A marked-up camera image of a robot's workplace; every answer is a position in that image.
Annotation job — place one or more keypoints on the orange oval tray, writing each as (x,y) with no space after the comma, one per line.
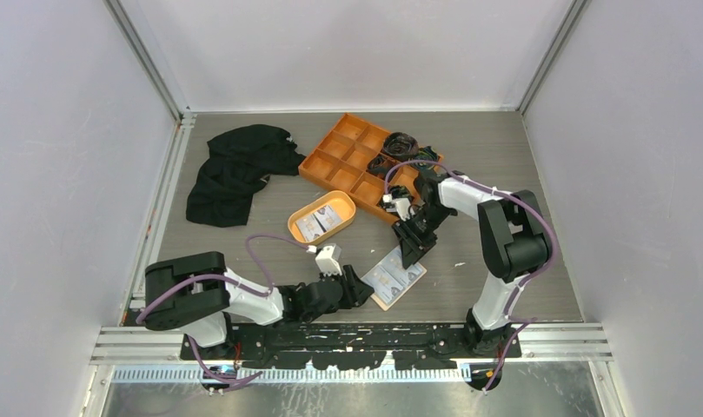
(339,200)

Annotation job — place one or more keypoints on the white VIP credit card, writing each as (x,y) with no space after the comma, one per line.
(385,286)

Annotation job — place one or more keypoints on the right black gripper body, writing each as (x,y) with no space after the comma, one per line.
(428,219)

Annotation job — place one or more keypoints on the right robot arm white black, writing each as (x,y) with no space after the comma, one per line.
(516,242)

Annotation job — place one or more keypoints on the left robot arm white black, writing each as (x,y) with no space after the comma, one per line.
(198,294)

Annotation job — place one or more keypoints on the left credit card in tray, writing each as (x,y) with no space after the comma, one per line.
(310,229)

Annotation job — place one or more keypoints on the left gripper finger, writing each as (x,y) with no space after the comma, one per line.
(347,304)
(362,290)

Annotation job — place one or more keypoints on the dark red rolled tie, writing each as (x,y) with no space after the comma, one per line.
(380,165)

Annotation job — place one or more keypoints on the black cloth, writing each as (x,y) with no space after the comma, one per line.
(240,164)

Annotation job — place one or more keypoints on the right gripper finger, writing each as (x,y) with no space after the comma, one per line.
(409,242)
(425,242)

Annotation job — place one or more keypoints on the credit card in tray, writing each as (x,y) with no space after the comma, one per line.
(310,229)
(327,217)

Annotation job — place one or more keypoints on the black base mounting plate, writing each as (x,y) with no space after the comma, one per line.
(353,346)

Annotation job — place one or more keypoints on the dark brown rolled tie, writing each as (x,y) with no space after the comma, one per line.
(400,146)

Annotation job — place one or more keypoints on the green yellow rolled tie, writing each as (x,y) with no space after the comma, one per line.
(398,192)

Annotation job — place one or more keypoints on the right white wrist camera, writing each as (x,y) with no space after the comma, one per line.
(400,206)

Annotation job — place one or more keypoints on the green patterned rolled tie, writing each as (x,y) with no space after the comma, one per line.
(426,154)

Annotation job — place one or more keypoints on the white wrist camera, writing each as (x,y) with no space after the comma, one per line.
(400,206)
(327,259)

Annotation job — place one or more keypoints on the aluminium front frame rail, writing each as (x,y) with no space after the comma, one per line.
(139,356)

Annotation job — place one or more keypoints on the orange compartment organizer box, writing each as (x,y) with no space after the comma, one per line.
(340,160)

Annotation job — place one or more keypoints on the beige card holder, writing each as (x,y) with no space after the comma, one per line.
(381,305)

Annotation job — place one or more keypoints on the right credit card in tray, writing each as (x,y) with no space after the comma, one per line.
(327,217)

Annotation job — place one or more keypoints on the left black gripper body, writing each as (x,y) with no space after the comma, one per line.
(341,279)

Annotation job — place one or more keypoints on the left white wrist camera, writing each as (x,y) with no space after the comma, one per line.
(327,259)

